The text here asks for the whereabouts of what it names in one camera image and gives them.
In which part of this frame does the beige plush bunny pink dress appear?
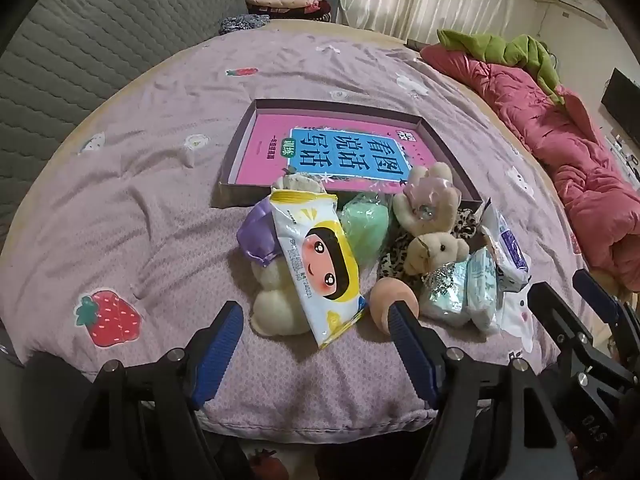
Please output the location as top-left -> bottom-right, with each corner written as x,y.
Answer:
392,161 -> 462,237

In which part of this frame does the purple printed bedsheet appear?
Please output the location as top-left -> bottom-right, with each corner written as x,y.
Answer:
0,25 -> 586,426

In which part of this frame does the green sponge in plastic bag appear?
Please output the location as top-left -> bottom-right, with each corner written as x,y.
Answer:
337,191 -> 391,266

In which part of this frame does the beige plush bunny silver dress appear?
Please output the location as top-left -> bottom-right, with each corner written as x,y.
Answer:
404,232 -> 471,301

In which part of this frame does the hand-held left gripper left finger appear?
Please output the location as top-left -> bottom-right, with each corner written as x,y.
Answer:
57,301 -> 246,480

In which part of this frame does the pink quilt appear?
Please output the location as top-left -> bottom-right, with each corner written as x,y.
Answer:
420,45 -> 640,291

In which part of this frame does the pink book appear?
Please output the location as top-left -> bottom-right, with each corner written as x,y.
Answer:
232,112 -> 451,193

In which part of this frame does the pink folded garment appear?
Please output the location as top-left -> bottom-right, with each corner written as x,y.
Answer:
247,0 -> 326,16

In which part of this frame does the light green tissue pack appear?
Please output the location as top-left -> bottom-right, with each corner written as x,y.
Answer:
465,247 -> 503,333
420,260 -> 473,321

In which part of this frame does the white dresser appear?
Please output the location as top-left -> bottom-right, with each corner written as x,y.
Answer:
607,130 -> 640,186

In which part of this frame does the blue grey knitted cloth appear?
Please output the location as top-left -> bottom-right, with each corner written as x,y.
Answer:
220,15 -> 271,37

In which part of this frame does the yellow cartoon wet wipes packet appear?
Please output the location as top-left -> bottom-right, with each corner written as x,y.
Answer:
270,187 -> 368,351

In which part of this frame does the dark purple shallow box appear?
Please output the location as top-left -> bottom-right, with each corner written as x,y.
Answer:
210,99 -> 485,211

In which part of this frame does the cream plush doll purple hat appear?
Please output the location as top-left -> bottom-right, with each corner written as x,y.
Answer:
236,170 -> 326,338

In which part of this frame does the white purple cotton pad packet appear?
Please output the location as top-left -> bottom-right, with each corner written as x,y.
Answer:
480,200 -> 533,291

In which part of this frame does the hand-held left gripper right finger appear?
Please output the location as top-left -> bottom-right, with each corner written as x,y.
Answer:
387,300 -> 576,480

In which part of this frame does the leopard print cloth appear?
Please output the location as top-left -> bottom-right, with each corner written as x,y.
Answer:
376,207 -> 478,281

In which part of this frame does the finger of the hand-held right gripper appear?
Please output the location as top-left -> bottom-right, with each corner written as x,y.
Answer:
574,269 -> 640,366
527,282 -> 631,391

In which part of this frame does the white air conditioner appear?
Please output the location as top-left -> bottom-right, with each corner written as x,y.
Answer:
552,0 -> 611,28

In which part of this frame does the black television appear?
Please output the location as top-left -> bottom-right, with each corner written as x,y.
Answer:
600,67 -> 640,126

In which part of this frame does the dark red patterned garment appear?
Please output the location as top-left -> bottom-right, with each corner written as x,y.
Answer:
250,2 -> 333,23

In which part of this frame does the orange makeup sponge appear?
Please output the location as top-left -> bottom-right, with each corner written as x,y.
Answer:
369,278 -> 416,336

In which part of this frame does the green blanket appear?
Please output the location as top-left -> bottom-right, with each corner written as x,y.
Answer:
436,29 -> 565,106

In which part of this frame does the grey quilted cover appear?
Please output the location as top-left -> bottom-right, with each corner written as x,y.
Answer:
0,0 -> 251,241

